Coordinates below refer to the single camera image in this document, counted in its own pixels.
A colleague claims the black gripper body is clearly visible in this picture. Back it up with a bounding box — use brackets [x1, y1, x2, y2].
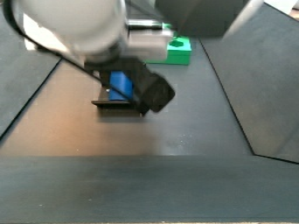
[84, 58, 175, 116]

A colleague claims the blue oval cylinder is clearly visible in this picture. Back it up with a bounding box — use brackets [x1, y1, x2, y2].
[108, 71, 133, 101]

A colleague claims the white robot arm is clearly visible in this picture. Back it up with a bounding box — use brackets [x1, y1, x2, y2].
[2, 0, 175, 115]

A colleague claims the dark grey cradle fixture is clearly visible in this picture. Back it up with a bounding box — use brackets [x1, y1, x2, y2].
[91, 86, 137, 109]

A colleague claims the green shape sorter block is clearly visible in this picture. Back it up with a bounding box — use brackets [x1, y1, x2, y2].
[147, 32, 192, 66]

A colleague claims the black cable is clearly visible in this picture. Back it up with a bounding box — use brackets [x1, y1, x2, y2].
[1, 0, 133, 103]

